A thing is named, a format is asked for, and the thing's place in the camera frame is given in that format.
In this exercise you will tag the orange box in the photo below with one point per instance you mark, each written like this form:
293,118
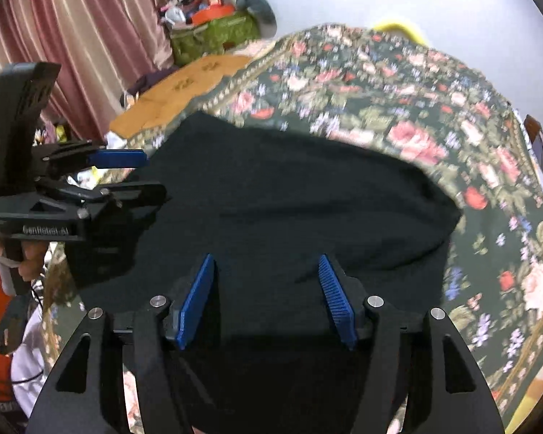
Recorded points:
212,11

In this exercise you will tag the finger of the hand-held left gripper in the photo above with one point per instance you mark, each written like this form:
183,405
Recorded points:
117,158
135,192

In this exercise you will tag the yellow plastic basin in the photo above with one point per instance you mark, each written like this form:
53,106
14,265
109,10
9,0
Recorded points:
400,29

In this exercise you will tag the green fabric bag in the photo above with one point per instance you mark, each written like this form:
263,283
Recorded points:
212,38

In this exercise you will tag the person's left hand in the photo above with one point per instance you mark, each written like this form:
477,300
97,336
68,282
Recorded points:
31,269

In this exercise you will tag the brown wooden furniture piece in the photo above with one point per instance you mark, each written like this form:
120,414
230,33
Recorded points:
534,133

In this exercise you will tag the grey cloth bundle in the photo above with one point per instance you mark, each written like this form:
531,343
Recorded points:
253,0

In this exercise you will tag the black printed t-shirt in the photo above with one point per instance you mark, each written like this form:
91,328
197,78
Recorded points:
276,208

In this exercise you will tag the dark floral blanket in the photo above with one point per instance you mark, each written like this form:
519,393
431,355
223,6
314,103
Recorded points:
434,99

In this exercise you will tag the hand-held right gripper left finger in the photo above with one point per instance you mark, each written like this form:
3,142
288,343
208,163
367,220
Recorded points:
199,298

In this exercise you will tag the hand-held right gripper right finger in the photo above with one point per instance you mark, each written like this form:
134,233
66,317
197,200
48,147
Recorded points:
339,300

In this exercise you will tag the white cloth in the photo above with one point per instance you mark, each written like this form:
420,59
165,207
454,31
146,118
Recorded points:
27,361

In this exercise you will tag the pink striped curtain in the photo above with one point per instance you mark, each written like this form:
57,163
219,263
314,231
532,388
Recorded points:
95,31

